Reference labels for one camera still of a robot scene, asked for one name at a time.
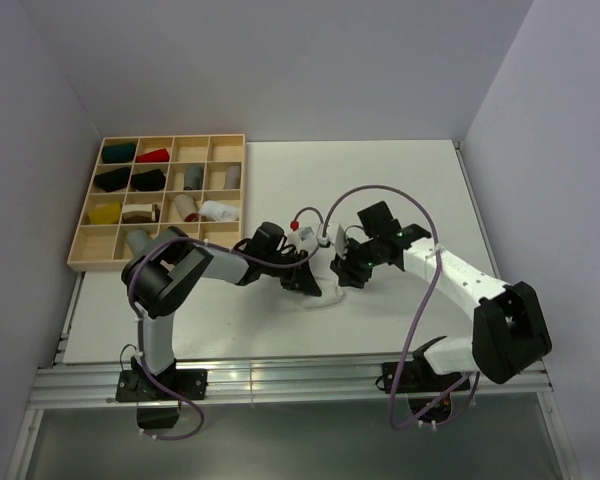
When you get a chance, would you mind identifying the yellow rolled sock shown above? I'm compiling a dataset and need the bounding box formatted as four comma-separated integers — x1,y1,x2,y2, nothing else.
88,203,122,225

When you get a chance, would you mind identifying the white brown rolled sock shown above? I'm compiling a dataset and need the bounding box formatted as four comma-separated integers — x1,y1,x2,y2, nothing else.
121,203,160,224

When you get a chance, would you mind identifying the black rolled sock right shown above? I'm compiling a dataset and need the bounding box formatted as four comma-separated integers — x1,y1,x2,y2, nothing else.
130,169,166,192

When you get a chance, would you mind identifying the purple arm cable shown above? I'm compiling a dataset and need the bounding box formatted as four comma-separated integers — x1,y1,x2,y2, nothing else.
322,184,481,431
127,206,326,442

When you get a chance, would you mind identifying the grey sock with black stripes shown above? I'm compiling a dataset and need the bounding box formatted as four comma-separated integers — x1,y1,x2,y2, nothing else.
125,229,154,258

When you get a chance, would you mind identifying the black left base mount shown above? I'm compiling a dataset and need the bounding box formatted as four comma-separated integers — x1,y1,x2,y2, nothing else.
114,363,208,434

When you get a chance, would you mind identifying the black rolled sock left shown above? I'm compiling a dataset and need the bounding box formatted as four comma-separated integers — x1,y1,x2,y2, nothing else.
93,167,131,193

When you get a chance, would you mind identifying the dark green rolled sock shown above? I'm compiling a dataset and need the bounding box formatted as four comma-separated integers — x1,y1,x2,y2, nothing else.
101,142,136,164

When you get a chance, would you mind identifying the wooden compartment tray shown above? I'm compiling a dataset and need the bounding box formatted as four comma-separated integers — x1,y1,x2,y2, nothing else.
67,134,246,272

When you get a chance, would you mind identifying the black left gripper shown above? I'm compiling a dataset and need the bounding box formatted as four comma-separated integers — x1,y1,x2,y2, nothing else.
262,250,320,298

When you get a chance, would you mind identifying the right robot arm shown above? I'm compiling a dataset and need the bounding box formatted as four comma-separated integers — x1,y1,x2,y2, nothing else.
325,202,553,390

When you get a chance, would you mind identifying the red rolled sock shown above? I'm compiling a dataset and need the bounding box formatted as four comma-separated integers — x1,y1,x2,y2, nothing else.
135,148,170,163

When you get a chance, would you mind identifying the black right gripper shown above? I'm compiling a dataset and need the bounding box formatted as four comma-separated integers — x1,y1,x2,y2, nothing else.
330,235,382,290

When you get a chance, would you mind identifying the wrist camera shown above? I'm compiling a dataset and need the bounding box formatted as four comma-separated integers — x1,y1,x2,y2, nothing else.
316,223,347,257
287,219,317,251

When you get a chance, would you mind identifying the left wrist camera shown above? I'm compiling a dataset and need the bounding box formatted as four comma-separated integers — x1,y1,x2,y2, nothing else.
287,219,317,251

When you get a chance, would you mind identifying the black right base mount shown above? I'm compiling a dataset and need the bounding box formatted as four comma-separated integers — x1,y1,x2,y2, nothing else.
374,360,462,394

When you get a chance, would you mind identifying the aluminium frame rail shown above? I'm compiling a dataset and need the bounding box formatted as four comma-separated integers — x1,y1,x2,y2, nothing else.
27,349,554,409

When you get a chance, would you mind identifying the light grey rolled sock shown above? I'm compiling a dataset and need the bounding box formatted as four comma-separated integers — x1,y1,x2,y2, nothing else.
224,165,241,190

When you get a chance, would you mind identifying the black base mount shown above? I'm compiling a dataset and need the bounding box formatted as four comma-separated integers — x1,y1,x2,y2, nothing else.
114,363,208,434
374,360,462,394

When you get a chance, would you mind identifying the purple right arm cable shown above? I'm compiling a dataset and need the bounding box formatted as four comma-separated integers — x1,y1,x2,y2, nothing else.
322,184,481,431

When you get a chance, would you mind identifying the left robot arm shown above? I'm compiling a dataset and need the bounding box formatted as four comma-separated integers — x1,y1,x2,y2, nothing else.
121,222,322,399

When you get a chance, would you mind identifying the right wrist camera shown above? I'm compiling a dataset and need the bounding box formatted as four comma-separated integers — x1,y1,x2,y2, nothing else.
316,223,347,257

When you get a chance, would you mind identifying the beige rolled sock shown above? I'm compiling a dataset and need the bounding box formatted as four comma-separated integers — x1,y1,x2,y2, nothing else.
173,194,199,222

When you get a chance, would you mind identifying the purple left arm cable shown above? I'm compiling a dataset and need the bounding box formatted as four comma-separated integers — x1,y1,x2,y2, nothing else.
127,206,326,442

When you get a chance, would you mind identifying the black rolled sock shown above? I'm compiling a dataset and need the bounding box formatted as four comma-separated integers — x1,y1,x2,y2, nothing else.
93,167,131,193
130,169,166,192

